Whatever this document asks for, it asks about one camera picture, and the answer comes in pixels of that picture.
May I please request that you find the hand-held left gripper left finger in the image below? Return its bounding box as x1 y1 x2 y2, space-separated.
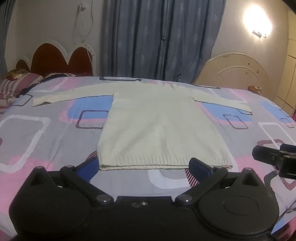
28 158 114 206

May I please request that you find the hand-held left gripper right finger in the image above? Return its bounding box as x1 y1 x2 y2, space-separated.
175 158 264 206

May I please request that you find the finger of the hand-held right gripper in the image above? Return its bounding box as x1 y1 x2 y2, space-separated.
279 143 296 155
252 145 296 179

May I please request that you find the white knit sweater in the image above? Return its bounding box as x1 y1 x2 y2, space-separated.
32 82 253 172

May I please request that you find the patterned pink grey bedsheet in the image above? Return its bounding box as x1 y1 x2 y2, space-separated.
0 75 296 235

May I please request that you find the pink striped pillow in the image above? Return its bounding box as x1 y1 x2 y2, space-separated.
0 73 43 108

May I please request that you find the yellow patterned cloth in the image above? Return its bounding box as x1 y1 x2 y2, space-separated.
5 69 31 80

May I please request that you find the red and white headboard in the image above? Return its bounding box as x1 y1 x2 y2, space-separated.
15 39 98 77

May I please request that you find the narrow blue grey curtain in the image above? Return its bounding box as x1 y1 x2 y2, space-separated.
0 0 17 75

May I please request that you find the white cable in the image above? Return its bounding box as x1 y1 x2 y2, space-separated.
73 2 94 76

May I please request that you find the bright wall lamp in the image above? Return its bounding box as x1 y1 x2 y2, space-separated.
242 5 274 39

